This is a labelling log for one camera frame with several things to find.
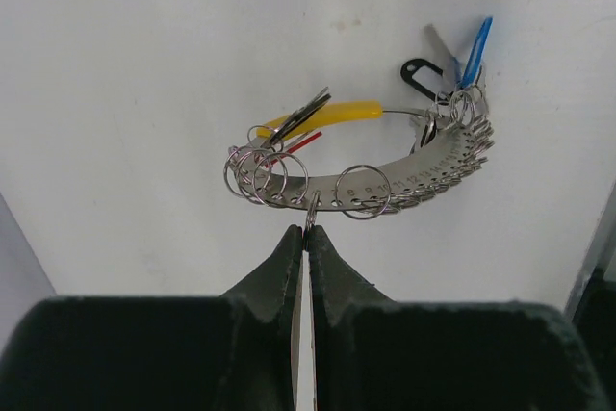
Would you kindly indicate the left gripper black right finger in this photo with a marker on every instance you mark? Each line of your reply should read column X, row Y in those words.
column 375, row 353

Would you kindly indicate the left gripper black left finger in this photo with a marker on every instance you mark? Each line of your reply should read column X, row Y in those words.
column 235, row 351

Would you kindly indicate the red key tag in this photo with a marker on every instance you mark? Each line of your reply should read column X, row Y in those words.
column 304, row 140

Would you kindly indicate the metal keyring holder with rings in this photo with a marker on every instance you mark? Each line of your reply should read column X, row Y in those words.
column 453, row 135

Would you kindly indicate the blue key tag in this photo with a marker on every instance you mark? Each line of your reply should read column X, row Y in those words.
column 473, row 64

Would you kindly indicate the yellow key tag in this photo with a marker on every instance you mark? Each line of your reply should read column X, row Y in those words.
column 335, row 113

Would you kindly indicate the black key fob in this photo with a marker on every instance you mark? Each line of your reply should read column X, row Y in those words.
column 423, row 76

